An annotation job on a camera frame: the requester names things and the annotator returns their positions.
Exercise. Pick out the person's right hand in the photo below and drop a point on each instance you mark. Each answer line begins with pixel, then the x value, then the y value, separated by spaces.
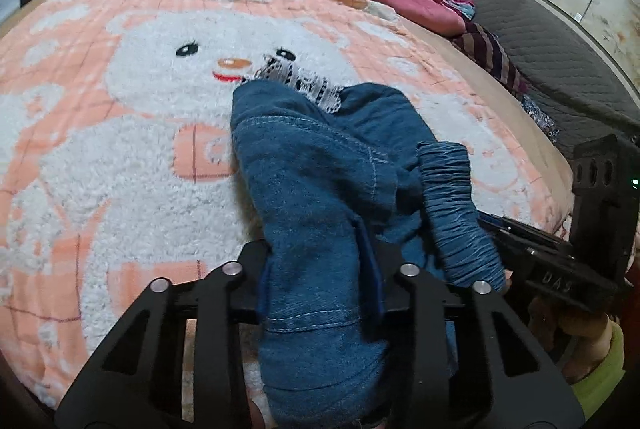
pixel 575 334

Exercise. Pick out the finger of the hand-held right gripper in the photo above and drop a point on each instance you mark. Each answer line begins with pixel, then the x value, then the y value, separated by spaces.
pixel 525 234

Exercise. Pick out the striped purple cloth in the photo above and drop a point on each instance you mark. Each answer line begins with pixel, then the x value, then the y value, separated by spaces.
pixel 492 56

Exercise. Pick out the person's right forearm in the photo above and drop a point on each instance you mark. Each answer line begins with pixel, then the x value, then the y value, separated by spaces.
pixel 602 374

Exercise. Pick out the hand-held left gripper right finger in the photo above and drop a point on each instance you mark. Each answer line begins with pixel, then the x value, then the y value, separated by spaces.
pixel 371 279

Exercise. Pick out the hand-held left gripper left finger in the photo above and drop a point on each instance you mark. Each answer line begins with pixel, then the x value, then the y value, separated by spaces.
pixel 252 269

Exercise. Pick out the peach printed fleece blanket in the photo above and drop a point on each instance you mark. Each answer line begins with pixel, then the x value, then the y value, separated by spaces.
pixel 125 134

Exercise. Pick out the teal cloth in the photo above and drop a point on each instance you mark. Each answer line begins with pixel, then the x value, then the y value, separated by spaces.
pixel 462 9

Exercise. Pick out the blue pants with lace hem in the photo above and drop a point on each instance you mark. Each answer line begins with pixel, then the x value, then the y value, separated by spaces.
pixel 320 219

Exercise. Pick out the grey quilted headboard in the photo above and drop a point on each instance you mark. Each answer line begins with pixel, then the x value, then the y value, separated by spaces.
pixel 550 49

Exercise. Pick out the dark patterned cloth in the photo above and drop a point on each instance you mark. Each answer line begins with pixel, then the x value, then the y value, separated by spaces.
pixel 540 116

